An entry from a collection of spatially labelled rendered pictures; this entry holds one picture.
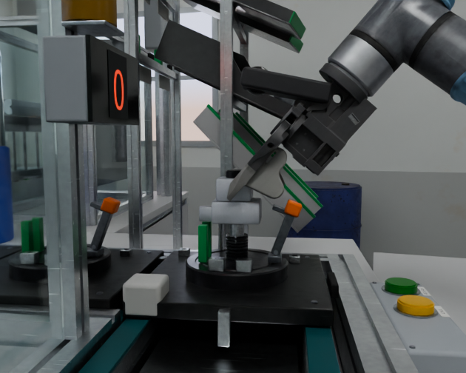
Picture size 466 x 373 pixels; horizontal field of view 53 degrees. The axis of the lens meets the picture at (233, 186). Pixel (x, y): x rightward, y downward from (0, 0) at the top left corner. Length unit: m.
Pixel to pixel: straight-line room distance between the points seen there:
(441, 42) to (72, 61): 0.40
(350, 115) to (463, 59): 0.14
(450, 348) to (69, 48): 0.43
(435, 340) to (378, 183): 3.22
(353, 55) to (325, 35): 3.21
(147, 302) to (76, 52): 0.29
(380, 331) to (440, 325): 0.07
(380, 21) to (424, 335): 0.36
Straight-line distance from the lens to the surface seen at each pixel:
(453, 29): 0.60
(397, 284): 0.64
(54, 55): 0.42
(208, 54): 0.87
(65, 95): 0.41
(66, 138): 0.46
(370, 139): 3.71
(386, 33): 0.61
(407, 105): 3.72
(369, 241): 3.78
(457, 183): 3.75
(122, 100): 0.47
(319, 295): 0.58
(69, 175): 0.46
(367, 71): 0.60
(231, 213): 0.61
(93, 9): 0.46
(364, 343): 0.49
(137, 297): 0.56
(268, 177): 0.59
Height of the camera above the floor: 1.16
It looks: 6 degrees down
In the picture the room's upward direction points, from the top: straight up
